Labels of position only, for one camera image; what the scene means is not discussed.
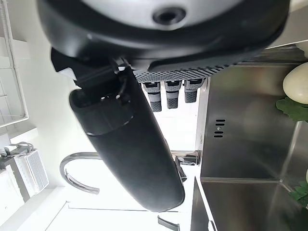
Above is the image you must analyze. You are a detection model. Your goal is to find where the green leafy vegetable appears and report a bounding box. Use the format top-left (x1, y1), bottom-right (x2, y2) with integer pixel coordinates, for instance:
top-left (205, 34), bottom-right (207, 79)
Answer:
top-left (275, 96), bottom-right (308, 124)
top-left (288, 180), bottom-right (308, 207)

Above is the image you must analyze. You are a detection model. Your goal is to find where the chrome curved faucet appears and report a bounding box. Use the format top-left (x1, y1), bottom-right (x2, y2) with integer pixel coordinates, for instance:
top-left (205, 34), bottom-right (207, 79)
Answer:
top-left (59, 149), bottom-right (202, 195)

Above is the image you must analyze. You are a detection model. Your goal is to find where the white wire dish rack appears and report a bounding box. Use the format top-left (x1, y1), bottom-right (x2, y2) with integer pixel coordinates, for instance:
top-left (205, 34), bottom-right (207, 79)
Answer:
top-left (0, 0), bottom-right (30, 126)

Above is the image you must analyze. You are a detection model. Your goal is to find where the white box with mesh grille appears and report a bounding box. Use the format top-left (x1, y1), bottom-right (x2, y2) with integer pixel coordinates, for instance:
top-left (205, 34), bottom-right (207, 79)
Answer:
top-left (13, 148), bottom-right (50, 194)

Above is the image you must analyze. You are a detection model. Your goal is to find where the dark bracket on counter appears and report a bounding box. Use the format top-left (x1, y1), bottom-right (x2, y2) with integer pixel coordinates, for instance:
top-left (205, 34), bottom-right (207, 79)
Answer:
top-left (157, 215), bottom-right (180, 231)

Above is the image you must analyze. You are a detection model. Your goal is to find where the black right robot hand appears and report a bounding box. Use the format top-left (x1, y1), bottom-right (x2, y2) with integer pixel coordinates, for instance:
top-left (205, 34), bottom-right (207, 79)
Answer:
top-left (35, 0), bottom-right (290, 213)

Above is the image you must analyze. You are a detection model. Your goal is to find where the cream white bowl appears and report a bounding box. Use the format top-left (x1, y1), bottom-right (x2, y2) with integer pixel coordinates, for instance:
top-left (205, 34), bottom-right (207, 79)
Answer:
top-left (282, 63), bottom-right (308, 105)

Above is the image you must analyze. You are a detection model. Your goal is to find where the stainless steel sink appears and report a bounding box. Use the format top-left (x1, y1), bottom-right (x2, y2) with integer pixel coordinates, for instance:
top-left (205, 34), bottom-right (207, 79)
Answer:
top-left (190, 47), bottom-right (308, 231)

